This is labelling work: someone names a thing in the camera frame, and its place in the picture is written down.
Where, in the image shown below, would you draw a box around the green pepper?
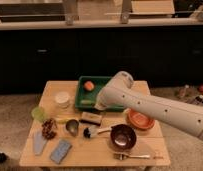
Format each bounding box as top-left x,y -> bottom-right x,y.
80,99 -> 95,105

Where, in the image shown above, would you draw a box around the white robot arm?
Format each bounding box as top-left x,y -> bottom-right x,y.
95,71 -> 203,141

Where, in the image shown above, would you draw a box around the green plastic tray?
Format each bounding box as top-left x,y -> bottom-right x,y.
74,75 -> 126,113

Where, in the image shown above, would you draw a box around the orange carrot piece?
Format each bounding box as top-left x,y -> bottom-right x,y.
83,81 -> 95,91

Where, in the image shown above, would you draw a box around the wooden block sponge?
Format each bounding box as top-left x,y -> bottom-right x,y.
80,112 -> 102,125

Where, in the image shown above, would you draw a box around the white round container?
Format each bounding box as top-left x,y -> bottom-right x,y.
55,92 -> 70,108

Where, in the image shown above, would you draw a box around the orange bowl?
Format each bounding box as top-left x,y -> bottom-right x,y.
127,109 -> 155,130

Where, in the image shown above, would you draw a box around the dark brown bowl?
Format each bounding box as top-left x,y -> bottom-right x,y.
110,124 -> 137,150

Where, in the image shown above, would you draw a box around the wooden table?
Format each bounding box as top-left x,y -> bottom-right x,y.
19,81 -> 170,169

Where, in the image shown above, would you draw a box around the brown pine cone cluster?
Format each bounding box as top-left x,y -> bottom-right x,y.
42,118 -> 57,140

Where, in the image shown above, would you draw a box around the light green cup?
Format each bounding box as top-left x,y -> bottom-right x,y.
31,107 -> 45,122

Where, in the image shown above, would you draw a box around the metal fork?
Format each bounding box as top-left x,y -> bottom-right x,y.
113,153 -> 150,160

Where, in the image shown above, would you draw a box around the blue sponge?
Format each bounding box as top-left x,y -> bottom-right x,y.
50,139 -> 72,164

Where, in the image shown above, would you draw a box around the items on floor right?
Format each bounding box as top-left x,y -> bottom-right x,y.
176,85 -> 203,106

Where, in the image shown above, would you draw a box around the black object on floor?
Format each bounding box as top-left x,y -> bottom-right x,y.
0,152 -> 7,164

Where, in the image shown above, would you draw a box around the black brush with white handle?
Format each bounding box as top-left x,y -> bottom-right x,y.
83,126 -> 113,138

